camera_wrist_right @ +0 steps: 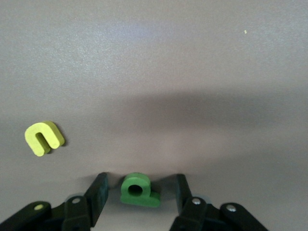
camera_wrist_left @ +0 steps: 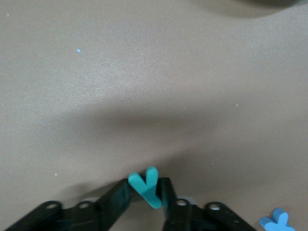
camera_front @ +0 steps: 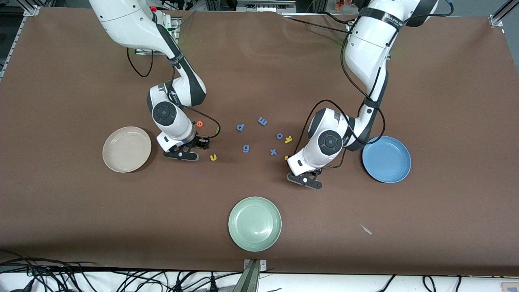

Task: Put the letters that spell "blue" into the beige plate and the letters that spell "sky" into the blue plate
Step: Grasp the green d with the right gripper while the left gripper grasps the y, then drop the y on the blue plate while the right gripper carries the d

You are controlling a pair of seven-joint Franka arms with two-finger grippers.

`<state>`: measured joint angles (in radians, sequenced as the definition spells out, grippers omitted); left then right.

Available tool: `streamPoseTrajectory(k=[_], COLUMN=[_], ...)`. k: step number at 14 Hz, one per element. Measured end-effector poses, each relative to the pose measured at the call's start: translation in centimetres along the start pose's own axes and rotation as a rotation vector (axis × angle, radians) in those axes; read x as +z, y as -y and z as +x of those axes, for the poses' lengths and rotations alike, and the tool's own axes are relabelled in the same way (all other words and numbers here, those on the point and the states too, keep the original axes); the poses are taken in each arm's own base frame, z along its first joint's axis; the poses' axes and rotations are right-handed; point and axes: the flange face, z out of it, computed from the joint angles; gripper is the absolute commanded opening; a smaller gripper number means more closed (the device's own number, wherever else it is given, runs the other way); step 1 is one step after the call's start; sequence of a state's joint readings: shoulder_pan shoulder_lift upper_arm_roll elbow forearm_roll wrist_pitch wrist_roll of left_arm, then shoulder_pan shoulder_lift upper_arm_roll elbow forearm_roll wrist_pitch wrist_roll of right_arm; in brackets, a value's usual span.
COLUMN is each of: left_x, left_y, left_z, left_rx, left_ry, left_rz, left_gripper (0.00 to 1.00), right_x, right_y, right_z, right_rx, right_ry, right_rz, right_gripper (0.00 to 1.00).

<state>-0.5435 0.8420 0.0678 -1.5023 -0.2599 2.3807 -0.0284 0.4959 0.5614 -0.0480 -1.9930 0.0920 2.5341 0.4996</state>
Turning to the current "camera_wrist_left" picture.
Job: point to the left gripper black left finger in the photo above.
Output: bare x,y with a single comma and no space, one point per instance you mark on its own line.
113,207

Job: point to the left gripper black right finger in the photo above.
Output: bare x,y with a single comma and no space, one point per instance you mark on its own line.
192,216

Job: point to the teal foam letter y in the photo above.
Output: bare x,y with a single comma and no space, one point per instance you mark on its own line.
146,192

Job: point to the blue foam letter x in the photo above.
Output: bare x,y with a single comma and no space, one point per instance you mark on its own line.
276,223

